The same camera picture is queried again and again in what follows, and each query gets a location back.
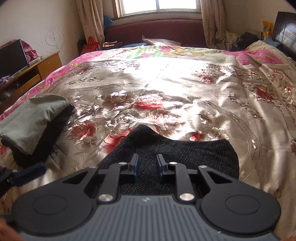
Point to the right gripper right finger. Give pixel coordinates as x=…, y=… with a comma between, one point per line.
x=176, y=173

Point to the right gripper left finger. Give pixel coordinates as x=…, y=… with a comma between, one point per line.
x=114, y=177

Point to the dark grey checked pants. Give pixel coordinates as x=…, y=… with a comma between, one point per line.
x=145, y=142

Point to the black clothing heap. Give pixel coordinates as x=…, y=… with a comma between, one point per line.
x=243, y=41

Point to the black folded garment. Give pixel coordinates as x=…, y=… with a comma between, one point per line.
x=46, y=142

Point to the grey green folded garment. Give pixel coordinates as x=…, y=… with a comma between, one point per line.
x=24, y=127

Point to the wooden side cabinet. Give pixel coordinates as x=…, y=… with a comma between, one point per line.
x=28, y=78

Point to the floral satin bedspread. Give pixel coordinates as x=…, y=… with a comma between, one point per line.
x=182, y=93

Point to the black monitor screen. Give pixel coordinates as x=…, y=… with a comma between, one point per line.
x=11, y=68

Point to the pink cloth on cabinet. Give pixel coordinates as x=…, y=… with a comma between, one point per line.
x=30, y=52

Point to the red plastic bag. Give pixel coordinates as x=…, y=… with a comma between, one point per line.
x=91, y=46

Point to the maroon padded bench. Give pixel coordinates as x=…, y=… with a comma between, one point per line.
x=189, y=33

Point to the beige window curtain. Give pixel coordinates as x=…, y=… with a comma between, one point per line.
x=91, y=16

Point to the right beige curtain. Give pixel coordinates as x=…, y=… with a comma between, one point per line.
x=214, y=23

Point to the yellow orange snack bag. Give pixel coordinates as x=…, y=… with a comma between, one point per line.
x=267, y=30

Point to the dark wooden headboard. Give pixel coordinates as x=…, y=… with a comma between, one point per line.
x=284, y=32

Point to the window with white frame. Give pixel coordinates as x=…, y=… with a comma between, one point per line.
x=136, y=7

